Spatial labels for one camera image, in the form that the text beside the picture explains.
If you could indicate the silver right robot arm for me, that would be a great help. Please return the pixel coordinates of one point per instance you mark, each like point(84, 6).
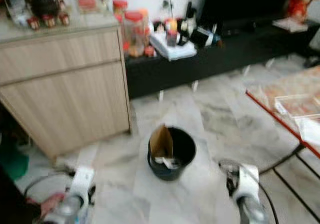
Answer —
point(254, 213)

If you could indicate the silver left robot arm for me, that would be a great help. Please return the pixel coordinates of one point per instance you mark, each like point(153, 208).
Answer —
point(66, 211)

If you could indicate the black round rubbish bin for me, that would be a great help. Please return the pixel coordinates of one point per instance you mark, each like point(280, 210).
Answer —
point(186, 151)

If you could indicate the white crumpled trash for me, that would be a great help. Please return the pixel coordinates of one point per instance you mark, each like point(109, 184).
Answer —
point(167, 162)

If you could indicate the person bare foot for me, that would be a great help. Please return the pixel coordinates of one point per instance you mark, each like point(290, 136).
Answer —
point(47, 204)

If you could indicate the person black trouser leg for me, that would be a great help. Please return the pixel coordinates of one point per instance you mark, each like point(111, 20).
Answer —
point(15, 194)

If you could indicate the brown cardboard piece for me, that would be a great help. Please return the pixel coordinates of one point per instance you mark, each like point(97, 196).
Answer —
point(161, 141)

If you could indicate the green plastic object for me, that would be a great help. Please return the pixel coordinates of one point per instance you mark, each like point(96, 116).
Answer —
point(16, 161)

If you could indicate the clear plastic box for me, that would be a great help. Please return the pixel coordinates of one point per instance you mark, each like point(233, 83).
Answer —
point(300, 107)

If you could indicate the light wooden drawer cabinet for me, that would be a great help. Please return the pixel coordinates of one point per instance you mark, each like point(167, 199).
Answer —
point(70, 84)

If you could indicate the long black tv bench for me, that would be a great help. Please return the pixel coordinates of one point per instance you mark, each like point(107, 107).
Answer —
point(240, 52)

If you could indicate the flat white box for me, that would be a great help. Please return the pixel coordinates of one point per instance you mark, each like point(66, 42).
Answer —
point(170, 50)

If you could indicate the black mug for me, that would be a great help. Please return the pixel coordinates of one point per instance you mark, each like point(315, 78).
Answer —
point(202, 37)

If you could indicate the large red-lidded plastic jar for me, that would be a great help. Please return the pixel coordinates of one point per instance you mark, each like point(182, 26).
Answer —
point(135, 34)

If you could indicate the stack of papers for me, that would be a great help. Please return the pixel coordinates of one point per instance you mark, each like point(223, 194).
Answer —
point(290, 25)

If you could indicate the black flat screen tv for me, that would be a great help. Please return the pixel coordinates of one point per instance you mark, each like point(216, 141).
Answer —
point(245, 0)

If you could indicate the small red-lidded plastic jar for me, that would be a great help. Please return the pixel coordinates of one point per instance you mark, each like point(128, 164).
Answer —
point(120, 8)

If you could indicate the clear box with pink contents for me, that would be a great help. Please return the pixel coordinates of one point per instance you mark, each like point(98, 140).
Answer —
point(87, 3)

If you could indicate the red gold figurine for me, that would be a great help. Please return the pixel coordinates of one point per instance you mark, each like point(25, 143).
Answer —
point(300, 0)

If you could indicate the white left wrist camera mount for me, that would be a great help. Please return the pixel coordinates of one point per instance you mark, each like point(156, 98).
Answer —
point(81, 181)

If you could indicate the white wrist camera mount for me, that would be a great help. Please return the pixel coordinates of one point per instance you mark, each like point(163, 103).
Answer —
point(81, 181)
point(249, 183)

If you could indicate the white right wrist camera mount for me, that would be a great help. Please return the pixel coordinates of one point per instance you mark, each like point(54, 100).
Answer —
point(249, 183)

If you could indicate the black metal table frame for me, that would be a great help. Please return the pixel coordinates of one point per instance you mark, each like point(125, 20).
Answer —
point(287, 159)

